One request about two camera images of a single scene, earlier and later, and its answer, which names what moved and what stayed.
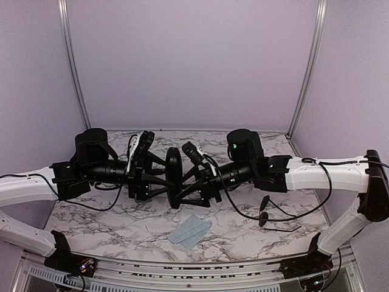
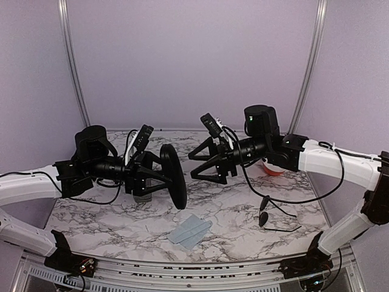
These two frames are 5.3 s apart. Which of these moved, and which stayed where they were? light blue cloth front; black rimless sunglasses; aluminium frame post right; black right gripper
Moved: black right gripper
Stayed: black rimless sunglasses; aluminium frame post right; light blue cloth front
